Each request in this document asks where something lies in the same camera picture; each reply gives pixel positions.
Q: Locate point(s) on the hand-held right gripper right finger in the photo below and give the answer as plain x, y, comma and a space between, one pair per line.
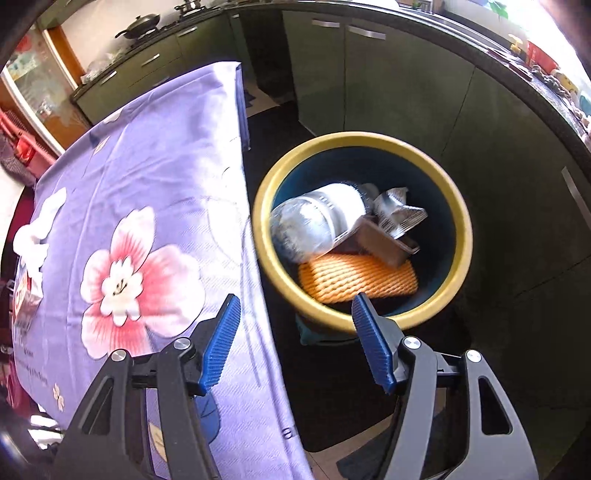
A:
374, 341

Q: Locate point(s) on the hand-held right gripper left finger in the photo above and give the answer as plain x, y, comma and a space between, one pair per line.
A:
221, 341

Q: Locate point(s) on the orange foam net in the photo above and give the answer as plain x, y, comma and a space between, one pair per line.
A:
355, 277

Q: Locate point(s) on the brown plastic box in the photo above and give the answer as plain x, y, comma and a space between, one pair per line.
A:
383, 244

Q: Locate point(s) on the silver wrapper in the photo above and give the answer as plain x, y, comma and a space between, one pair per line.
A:
399, 212

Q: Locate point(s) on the clear plastic bottle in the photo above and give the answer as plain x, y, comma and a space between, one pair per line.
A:
318, 219

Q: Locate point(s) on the yellow-rimmed blue trash bin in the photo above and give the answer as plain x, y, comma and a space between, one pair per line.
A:
455, 217

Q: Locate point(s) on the purple floral tablecloth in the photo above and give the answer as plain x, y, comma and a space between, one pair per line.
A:
152, 184

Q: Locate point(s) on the red and white carton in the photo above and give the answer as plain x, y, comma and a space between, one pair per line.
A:
25, 304

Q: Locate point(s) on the green kitchen cabinet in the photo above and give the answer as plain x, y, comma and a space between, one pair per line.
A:
392, 92

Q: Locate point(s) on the red chair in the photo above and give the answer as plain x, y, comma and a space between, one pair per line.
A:
23, 143

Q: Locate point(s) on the black kitchen countertop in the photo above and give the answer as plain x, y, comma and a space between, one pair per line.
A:
485, 60

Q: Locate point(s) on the wooden framed glass door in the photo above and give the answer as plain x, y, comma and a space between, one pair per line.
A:
41, 83

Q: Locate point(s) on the black wok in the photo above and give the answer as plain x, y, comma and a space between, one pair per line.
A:
138, 26

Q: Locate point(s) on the red container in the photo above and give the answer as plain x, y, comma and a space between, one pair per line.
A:
541, 56

